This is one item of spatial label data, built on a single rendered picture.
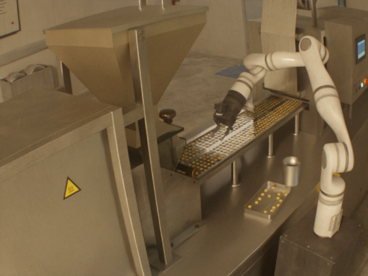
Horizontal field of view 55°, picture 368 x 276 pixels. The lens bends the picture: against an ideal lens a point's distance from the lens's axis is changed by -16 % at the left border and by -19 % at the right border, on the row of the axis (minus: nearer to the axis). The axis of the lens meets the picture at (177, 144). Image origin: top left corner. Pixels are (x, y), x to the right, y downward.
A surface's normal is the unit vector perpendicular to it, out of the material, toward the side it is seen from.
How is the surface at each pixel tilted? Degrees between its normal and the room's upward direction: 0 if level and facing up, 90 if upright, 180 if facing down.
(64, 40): 90
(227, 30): 90
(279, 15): 71
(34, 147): 0
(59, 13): 90
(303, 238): 0
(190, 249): 0
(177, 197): 90
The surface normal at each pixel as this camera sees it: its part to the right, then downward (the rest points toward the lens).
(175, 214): 0.74, 0.24
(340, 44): -0.67, 0.38
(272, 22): -0.66, 0.07
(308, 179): -0.09, -0.89
